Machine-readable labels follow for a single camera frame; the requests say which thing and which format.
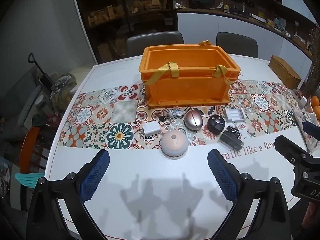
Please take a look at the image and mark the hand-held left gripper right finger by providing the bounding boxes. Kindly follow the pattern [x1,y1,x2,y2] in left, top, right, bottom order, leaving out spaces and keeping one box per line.
[207,149,292,240]

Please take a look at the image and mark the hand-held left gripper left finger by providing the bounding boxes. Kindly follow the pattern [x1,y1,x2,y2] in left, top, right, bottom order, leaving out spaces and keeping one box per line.
[26,149,110,240]

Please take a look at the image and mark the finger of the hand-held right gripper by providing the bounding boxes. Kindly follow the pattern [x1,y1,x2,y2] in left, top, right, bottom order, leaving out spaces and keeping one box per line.
[274,135,313,166]
[303,121,320,137]

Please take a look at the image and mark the black rectangular gadget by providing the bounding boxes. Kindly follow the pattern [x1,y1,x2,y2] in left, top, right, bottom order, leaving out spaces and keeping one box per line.
[219,126,245,151]

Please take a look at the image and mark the black round cable adapter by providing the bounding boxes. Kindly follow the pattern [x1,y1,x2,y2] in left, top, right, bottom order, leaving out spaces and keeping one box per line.
[207,115,225,133]

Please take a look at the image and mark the pink round humidifier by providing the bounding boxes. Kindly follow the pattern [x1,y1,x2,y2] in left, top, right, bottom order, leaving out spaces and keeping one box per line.
[160,129,190,158]

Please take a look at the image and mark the metallic egg-shaped gadget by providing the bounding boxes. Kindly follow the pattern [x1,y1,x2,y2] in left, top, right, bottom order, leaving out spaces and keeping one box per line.
[184,110,202,132]

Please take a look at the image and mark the orange plastic crate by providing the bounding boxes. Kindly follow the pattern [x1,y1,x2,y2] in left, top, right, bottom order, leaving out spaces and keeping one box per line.
[138,40,241,110]

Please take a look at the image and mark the person's right hand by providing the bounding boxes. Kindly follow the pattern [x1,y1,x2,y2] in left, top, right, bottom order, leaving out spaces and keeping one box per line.
[302,201,320,236]

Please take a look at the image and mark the floral cloth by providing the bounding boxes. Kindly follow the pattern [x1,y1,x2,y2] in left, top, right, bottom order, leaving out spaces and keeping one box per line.
[294,109,317,153]

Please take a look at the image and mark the dried flower branches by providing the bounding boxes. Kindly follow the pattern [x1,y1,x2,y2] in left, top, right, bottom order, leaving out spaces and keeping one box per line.
[299,25,320,98]

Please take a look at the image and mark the white battery charger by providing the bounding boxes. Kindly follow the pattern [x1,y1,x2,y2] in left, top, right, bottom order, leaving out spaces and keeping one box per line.
[223,107,244,122]

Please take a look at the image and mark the wicker box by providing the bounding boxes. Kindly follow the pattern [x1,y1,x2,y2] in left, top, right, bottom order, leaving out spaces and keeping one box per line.
[268,55,302,89]

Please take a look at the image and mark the teal cloth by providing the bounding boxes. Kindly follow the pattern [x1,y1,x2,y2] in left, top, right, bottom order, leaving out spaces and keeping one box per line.
[14,172,38,189]

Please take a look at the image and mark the patterned table runner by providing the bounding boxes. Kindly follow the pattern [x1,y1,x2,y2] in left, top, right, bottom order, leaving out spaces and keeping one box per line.
[57,79,310,150]

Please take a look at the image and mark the white power adapter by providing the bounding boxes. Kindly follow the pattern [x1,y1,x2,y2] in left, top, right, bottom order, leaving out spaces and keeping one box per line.
[142,121,160,138]

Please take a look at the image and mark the orange chair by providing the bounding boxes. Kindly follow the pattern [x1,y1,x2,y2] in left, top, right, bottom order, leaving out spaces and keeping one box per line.
[19,126,48,174]

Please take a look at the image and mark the camouflage cloth bag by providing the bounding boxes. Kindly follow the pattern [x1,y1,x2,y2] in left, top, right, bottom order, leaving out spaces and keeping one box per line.
[50,74,78,105]

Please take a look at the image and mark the grey sofa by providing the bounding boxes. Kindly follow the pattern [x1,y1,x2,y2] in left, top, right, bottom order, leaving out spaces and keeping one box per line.
[0,67,43,140]

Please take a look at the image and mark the grey chair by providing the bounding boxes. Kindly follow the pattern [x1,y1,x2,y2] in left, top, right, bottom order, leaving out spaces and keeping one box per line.
[216,32,258,58]
[126,31,185,58]

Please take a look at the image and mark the black shovel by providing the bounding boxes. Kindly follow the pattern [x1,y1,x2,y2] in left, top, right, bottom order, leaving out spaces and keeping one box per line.
[27,53,54,85]

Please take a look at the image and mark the white cabinet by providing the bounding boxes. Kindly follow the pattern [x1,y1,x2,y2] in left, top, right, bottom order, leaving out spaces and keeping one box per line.
[177,9,314,60]

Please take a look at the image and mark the dark wooden shelf cabinet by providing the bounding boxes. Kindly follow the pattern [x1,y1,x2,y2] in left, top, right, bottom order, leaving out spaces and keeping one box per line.
[71,0,179,64]

